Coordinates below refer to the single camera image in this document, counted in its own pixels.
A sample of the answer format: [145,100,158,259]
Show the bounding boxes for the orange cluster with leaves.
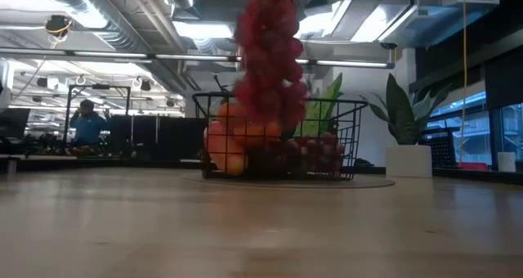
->
[203,101,284,177]

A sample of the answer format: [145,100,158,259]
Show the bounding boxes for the red grape bunch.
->
[281,132,346,175]
[233,0,310,130]

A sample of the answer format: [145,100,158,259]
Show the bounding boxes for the green romaine lettuce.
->
[300,72,344,138]

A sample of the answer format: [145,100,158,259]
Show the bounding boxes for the distant produce pile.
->
[65,145,110,159]

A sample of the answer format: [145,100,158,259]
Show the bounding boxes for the black partition panels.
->
[108,114,208,161]

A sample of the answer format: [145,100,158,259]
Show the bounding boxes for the small black background object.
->
[354,157,387,176]

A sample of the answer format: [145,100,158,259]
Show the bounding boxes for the long ceiling light strip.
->
[0,47,243,63]
[293,56,396,70]

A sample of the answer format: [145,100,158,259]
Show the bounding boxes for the green leafy plant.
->
[359,72,450,146]

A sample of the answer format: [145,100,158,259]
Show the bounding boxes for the white plant pot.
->
[385,144,433,178]

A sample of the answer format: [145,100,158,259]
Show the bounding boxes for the person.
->
[68,99,111,148]

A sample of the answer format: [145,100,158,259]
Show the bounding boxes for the black perforated metal stand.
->
[420,126,461,168]

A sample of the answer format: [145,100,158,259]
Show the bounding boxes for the flat red object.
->
[459,162,489,172]

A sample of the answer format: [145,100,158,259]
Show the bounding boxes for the distant work table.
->
[0,153,205,175]

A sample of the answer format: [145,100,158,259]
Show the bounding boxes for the black ceiling-mounted device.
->
[43,14,74,38]

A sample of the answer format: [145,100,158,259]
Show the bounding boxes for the white cup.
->
[497,151,517,173]

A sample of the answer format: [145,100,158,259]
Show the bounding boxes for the black monitor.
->
[0,108,32,140]

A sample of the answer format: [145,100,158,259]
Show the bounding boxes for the black wire basket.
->
[191,90,369,182]

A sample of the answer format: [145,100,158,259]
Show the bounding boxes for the black metal frame stand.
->
[63,83,132,148]

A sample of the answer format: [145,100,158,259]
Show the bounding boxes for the round silver ventilation duct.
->
[28,0,193,95]

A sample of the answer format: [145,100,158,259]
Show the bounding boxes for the rectangular silver ventilation duct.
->
[351,0,502,50]

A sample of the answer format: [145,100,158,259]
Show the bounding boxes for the hanging yellow cable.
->
[459,0,469,167]

